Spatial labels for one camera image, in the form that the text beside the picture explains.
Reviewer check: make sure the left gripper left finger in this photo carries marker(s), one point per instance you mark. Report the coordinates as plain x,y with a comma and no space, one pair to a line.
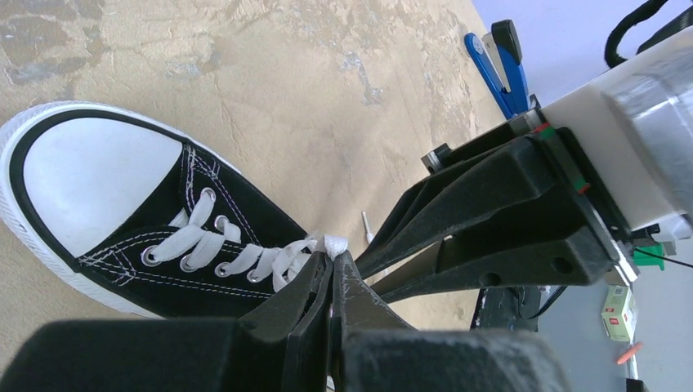
282,345

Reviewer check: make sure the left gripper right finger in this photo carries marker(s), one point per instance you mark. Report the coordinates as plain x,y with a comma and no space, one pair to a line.
363,329

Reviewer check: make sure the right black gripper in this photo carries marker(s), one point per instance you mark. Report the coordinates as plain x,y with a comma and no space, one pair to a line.
506,218

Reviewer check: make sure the black white canvas sneaker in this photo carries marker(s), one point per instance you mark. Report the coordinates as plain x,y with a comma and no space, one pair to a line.
87,187

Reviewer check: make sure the white shoelace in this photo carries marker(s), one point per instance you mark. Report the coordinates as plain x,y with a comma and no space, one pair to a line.
196,247

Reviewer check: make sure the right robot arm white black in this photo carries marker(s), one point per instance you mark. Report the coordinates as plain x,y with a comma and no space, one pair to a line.
635,122

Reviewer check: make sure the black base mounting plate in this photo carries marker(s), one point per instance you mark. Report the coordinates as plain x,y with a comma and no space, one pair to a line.
507,308

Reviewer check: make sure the small green white box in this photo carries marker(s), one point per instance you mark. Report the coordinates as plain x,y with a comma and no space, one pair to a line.
619,313

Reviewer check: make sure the orange small object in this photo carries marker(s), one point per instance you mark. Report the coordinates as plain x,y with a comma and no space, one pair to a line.
629,353

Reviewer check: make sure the blue black stapler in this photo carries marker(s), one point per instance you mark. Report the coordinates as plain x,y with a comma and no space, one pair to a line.
498,57

